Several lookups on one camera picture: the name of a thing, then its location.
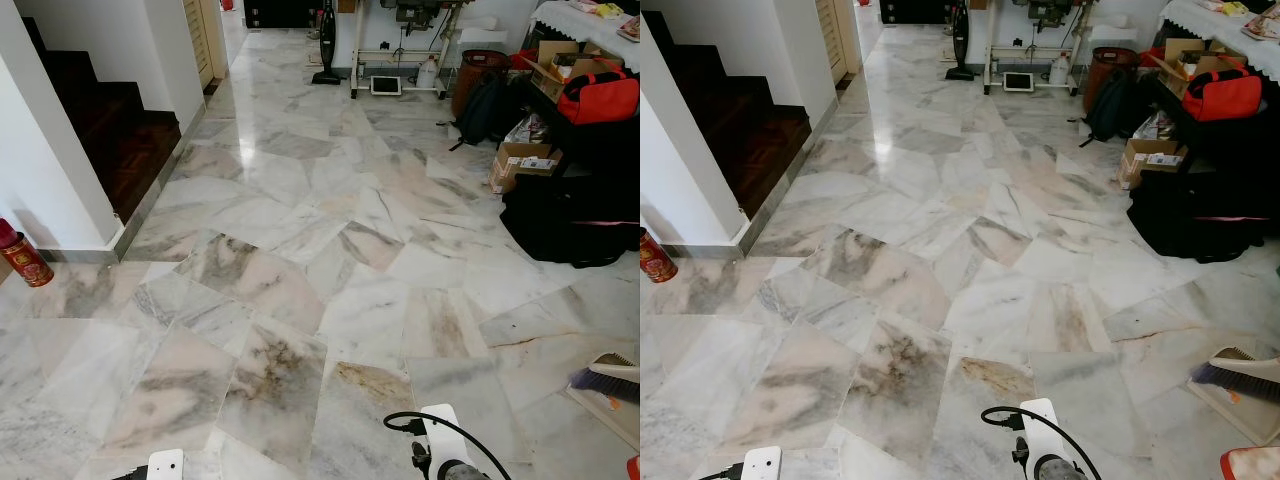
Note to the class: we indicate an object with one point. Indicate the dark wooden staircase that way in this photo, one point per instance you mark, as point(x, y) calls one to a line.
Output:
point(750, 130)
point(110, 130)

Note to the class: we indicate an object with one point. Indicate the clear plastic bottle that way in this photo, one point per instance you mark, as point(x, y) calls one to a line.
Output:
point(1058, 70)
point(428, 73)

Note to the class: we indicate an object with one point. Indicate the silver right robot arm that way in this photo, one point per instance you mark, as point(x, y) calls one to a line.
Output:
point(1060, 470)
point(462, 473)

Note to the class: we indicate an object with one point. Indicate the table with white cloth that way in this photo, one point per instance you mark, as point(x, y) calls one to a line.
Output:
point(580, 25)
point(1215, 22)

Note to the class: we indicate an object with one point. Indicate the black upright vacuum cleaner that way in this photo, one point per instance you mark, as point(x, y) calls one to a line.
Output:
point(326, 50)
point(960, 45)

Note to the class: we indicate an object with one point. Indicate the beige dustpan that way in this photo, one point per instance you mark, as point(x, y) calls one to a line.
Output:
point(1235, 418)
point(610, 420)

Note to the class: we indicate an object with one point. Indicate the small filled cardboard box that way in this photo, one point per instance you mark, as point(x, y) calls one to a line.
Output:
point(1148, 158)
point(520, 162)

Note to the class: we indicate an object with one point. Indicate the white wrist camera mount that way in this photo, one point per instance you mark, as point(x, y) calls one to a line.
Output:
point(442, 435)
point(762, 464)
point(166, 466)
point(1040, 430)

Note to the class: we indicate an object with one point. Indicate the beige wooden door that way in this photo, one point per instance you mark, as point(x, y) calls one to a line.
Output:
point(838, 35)
point(205, 40)

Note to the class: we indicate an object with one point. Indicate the open cardboard box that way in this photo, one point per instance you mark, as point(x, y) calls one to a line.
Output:
point(1185, 58)
point(555, 62)

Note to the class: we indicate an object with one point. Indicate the purple bristle hand brush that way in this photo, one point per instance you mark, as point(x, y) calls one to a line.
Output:
point(1235, 380)
point(610, 383)

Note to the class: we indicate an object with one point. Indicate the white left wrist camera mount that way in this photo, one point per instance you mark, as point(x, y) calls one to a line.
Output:
point(166, 466)
point(762, 464)

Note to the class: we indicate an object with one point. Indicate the large black bag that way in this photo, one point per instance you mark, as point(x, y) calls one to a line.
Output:
point(1200, 215)
point(570, 220)

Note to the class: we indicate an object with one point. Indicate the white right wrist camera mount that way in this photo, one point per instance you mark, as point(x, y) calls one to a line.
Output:
point(1040, 430)
point(442, 435)

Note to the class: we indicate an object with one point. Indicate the black side table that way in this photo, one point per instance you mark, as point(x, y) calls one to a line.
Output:
point(590, 145)
point(1230, 140)

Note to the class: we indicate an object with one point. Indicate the red tin can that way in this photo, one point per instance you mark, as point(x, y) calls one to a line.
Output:
point(655, 260)
point(22, 260)

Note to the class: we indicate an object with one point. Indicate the black cabinet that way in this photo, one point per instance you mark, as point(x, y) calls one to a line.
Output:
point(280, 12)
point(915, 10)

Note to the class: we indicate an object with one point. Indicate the red duffel bag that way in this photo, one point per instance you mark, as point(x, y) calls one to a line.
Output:
point(1222, 95)
point(598, 98)

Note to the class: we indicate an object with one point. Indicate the black backpack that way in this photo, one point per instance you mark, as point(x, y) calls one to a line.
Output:
point(485, 110)
point(1112, 108)

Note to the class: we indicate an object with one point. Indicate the white plastic box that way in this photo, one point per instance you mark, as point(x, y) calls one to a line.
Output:
point(1112, 33)
point(482, 35)

